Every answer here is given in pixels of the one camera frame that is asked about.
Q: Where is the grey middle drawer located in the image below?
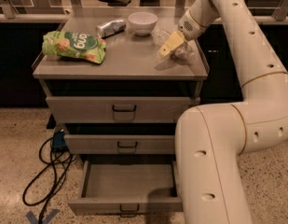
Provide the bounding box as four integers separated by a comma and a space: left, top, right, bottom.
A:
64, 134, 174, 155

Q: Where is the clear plastic water bottle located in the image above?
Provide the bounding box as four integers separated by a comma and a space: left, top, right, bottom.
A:
152, 29, 194, 60

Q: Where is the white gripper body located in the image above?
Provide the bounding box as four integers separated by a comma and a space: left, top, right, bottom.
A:
178, 0, 220, 41

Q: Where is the blue tape floor marker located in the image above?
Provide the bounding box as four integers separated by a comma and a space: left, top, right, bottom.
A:
25, 209, 60, 224

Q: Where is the grey bottom drawer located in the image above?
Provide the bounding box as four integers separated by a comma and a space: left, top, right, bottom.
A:
68, 155, 183, 216

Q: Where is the blue power adapter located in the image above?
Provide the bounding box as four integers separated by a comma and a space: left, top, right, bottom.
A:
51, 131, 67, 151

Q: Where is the grey drawer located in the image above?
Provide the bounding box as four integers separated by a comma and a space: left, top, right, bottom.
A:
68, 155, 183, 216
47, 96, 200, 123
64, 134, 174, 155

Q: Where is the silver soda can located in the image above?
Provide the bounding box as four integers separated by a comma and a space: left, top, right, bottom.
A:
96, 18, 126, 38

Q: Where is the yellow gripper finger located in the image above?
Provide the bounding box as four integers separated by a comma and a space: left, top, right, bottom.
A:
158, 30, 186, 59

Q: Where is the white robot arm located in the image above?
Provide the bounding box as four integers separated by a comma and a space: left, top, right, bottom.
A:
158, 0, 288, 224

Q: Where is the grey metal drawer cabinet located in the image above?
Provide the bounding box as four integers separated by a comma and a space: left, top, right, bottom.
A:
31, 7, 211, 179

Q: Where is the white ceramic bowl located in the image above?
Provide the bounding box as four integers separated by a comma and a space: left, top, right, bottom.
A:
128, 12, 158, 36

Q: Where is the black cable on floor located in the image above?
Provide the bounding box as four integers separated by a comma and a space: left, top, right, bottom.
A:
21, 135, 78, 224

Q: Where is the grey top drawer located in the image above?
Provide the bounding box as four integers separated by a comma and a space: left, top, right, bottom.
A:
47, 96, 200, 123

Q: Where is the green chip bag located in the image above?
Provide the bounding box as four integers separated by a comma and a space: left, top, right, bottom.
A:
42, 31, 106, 64

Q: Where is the black office chair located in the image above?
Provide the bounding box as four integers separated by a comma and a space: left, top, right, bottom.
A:
98, 0, 131, 7

